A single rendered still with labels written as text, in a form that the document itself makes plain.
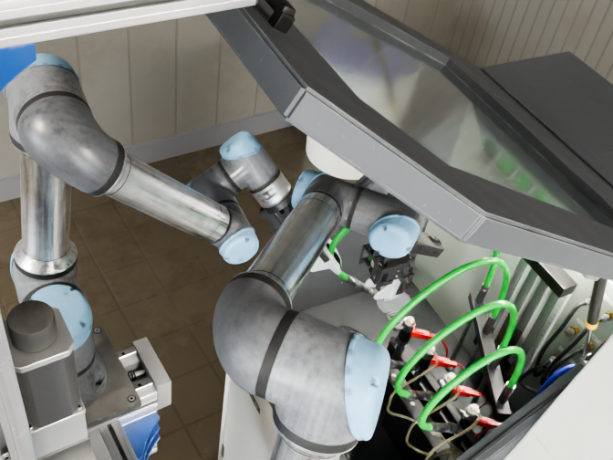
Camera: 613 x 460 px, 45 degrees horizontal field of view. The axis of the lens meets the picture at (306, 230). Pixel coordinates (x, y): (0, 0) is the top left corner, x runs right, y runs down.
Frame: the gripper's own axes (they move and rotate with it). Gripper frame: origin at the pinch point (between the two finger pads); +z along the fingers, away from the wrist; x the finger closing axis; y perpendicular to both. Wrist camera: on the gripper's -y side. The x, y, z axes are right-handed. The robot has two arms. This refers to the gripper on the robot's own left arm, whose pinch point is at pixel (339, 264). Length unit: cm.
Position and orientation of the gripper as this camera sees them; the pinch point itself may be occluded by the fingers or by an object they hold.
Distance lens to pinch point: 157.2
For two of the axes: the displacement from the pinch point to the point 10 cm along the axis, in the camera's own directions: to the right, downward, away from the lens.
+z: 5.6, 7.4, 3.6
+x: -1.1, 5.0, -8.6
